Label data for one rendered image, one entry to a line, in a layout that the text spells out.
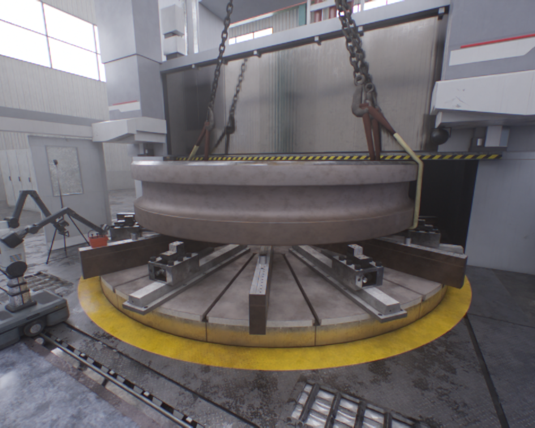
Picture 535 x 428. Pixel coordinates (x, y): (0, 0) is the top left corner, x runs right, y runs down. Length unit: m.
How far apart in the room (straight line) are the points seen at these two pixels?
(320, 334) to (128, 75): 6.12
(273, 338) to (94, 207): 5.58
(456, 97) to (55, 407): 4.46
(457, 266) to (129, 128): 5.91
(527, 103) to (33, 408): 4.87
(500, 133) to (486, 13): 1.33
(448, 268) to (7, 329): 4.69
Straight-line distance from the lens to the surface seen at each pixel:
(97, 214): 7.34
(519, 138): 4.63
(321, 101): 5.75
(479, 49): 4.12
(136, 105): 6.63
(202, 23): 9.81
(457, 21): 4.21
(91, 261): 4.04
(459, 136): 4.51
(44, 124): 6.78
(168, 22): 8.46
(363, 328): 3.03
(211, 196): 3.15
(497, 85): 3.63
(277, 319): 2.66
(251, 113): 6.39
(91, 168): 7.23
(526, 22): 4.25
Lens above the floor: 1.76
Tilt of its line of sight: 11 degrees down
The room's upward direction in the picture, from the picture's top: straight up
